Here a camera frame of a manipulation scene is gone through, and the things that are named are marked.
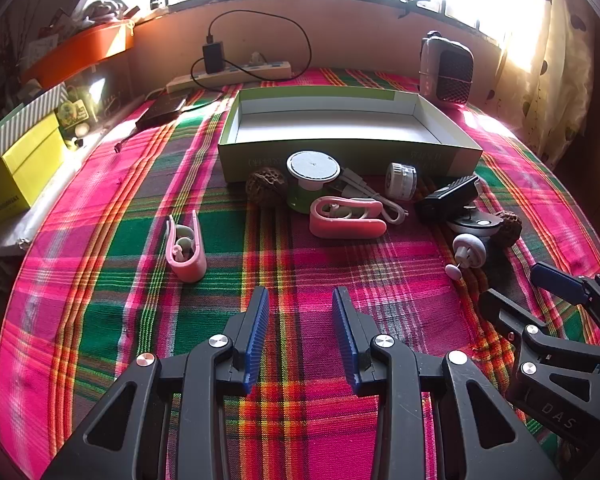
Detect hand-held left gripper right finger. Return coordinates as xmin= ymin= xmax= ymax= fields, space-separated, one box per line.
xmin=331 ymin=287 xmax=563 ymax=480

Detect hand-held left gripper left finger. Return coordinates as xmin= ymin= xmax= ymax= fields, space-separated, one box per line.
xmin=40 ymin=286 xmax=271 ymax=480

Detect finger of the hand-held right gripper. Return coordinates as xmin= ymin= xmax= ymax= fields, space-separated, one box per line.
xmin=479 ymin=288 xmax=600 ymax=382
xmin=531 ymin=261 xmax=600 ymax=347

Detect brown walnut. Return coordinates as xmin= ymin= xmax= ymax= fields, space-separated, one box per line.
xmin=245 ymin=167 xmax=288 ymax=206
xmin=490 ymin=211 xmax=522 ymax=248

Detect white mushroom-shaped knob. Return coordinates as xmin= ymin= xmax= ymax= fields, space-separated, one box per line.
xmin=452 ymin=234 xmax=487 ymax=268

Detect black round disc holder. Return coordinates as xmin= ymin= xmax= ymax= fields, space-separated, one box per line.
xmin=445 ymin=205 xmax=498 ymax=241

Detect light pink clip case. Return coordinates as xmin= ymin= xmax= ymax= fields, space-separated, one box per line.
xmin=165 ymin=210 xmax=207 ymax=281

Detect deep pink clip case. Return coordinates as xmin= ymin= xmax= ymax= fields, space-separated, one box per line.
xmin=309 ymin=196 xmax=387 ymax=239

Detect black bike light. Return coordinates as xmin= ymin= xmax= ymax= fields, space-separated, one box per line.
xmin=419 ymin=175 xmax=481 ymax=221

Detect white cable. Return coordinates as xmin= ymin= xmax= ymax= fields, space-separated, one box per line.
xmin=337 ymin=167 xmax=410 ymax=224

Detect small white jar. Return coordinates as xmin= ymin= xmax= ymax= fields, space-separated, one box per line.
xmin=384 ymin=162 xmax=418 ymax=201

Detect green round container white lid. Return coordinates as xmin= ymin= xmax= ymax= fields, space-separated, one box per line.
xmin=284 ymin=150 xmax=342 ymax=216

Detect green cardboard box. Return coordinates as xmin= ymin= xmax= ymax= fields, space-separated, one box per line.
xmin=217 ymin=86 xmax=483 ymax=183

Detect pink green plaid blanket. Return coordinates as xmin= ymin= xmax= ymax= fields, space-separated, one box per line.
xmin=0 ymin=67 xmax=600 ymax=480

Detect cream dotted curtain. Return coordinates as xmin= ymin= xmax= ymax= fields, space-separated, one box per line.
xmin=485 ymin=0 xmax=600 ymax=171

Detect grey mesh-front speaker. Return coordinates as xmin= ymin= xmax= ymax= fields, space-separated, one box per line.
xmin=419 ymin=31 xmax=475 ymax=106

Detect black smartphone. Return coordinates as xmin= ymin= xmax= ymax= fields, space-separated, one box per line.
xmin=136 ymin=94 xmax=188 ymax=128

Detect white power strip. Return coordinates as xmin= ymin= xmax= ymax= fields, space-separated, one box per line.
xmin=166 ymin=60 xmax=292 ymax=94

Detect black charger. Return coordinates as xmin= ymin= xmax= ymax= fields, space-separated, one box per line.
xmin=201 ymin=42 xmax=226 ymax=76

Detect yellow box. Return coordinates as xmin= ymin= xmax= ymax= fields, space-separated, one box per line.
xmin=0 ymin=110 xmax=66 ymax=231

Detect dark glass case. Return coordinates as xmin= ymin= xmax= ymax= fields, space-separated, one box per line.
xmin=62 ymin=62 xmax=141 ymax=141

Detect green round badge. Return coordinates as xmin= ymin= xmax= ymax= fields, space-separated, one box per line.
xmin=57 ymin=99 xmax=91 ymax=128

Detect striped box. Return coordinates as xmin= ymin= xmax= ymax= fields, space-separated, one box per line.
xmin=0 ymin=82 xmax=68 ymax=171

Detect orange tray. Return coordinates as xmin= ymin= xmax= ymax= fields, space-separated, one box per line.
xmin=22 ymin=22 xmax=136 ymax=88

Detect white plastic bags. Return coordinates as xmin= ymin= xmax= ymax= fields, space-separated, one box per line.
xmin=55 ymin=0 xmax=141 ymax=31

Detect dried branches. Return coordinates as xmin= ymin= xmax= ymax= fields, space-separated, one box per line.
xmin=0 ymin=10 xmax=36 ymax=86

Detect thin dark cable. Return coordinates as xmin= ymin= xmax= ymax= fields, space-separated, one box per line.
xmin=114 ymin=122 xmax=142 ymax=155

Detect black charger cable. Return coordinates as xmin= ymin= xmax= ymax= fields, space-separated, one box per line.
xmin=182 ymin=10 xmax=313 ymax=111

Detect black window handle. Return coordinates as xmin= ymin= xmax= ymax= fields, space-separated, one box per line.
xmin=399 ymin=0 xmax=431 ymax=18

